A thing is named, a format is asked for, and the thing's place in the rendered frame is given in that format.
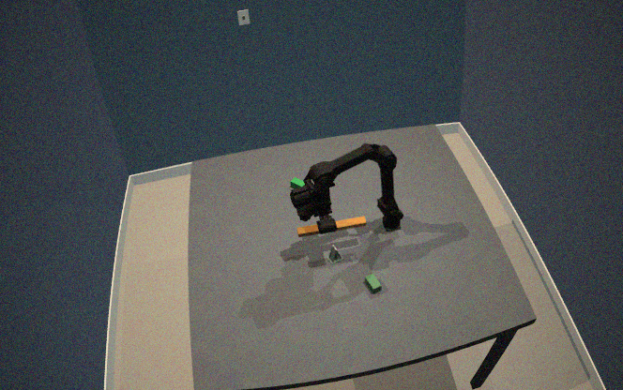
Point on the orange bar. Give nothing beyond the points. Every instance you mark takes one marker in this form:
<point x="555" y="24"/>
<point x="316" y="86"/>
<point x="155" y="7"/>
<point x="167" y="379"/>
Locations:
<point x="341" y="225"/>

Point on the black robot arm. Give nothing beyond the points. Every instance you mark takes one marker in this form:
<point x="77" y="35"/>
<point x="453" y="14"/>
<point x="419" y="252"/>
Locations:
<point x="324" y="173"/>

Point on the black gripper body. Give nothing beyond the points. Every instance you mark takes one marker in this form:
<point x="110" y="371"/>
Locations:
<point x="326" y="224"/>

